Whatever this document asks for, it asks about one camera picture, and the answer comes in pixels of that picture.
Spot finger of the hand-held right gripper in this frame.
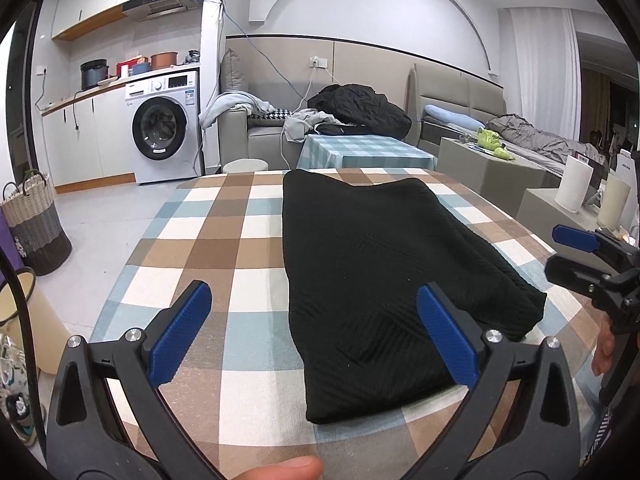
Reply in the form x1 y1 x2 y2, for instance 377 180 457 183
544 254 622 304
551 225 634 262

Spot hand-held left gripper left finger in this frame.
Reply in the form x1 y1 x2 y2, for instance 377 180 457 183
45 280 223 480

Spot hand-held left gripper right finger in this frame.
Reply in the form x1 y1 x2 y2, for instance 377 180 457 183
400 282 581 480

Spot black knit sweater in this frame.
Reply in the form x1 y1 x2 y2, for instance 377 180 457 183
281 169 548 426

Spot person's right hand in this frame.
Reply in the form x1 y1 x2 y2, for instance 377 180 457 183
591 317 620 376

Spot person's left hand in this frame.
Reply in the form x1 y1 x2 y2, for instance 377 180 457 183
234 455 325 480

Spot cream paper roll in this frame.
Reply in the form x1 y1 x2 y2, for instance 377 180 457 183
597 174 632 228

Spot white paper towel roll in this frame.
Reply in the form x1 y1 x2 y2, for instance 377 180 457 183
556 155 595 212

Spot white carton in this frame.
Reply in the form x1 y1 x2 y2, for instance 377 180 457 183
615 149 640 211

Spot brown checkered tablecloth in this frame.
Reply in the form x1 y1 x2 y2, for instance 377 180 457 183
90 167 608 480

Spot low grey cabinet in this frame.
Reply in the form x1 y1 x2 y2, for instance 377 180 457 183
437 137 561 203

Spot grey duvet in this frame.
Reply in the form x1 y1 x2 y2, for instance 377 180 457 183
485 114 608 166

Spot green plush toy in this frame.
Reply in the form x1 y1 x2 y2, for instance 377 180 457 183
475 127 516 162

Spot beige waste bin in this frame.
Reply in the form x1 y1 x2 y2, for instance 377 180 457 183
0 267 71 376

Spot white curtain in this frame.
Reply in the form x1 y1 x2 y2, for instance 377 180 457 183
510 7 581 143

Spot blue bed pillow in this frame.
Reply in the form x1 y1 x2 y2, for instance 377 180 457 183
424 105 486 133

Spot round white stool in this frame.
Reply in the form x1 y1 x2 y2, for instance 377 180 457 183
222 158 270 175

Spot white sneaker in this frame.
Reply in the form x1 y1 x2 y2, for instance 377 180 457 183
0 390 41 448
0 335 31 391

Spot woven laundry basket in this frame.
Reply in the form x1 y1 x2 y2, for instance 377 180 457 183
1 170 73 277

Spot grey sofa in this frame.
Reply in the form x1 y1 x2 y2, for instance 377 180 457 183
217 80 416 173

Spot purple bag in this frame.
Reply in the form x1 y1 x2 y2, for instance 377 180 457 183
0 210 28 273

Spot beige bed headboard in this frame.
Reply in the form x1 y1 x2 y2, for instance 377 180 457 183
407 62 506 143

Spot blue checkered tablecloth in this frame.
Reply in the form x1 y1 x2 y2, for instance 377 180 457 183
296 134 436 171

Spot white base cabinet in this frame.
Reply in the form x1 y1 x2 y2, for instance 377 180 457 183
41 87 137 195

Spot white washing machine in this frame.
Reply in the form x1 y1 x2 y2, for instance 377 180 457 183
125 69 202 185

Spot houndstooth cushion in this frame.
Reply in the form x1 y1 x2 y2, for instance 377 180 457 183
245 109 293 123

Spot light blue blanket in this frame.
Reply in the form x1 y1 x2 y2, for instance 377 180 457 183
199 90 276 128

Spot grey garment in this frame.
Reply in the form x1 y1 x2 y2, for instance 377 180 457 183
282 109 341 143

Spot black quilted jacket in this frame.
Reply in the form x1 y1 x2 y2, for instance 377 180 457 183
307 83 412 140

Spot grey pillow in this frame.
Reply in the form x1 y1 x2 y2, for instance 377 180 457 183
220 49 249 95

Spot black cooking pot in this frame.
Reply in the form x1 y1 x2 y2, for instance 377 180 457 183
80 59 110 90

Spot dark door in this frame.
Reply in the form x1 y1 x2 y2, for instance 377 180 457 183
10 0 43 186

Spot steel range hood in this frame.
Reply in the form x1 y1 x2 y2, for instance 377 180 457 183
122 0 207 23

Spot black cable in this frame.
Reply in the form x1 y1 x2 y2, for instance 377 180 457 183
0 247 48 480

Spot blue cable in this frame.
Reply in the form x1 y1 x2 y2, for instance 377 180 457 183
220 0 311 106

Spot white wall cabinets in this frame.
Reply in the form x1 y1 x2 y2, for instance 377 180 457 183
50 0 226 41

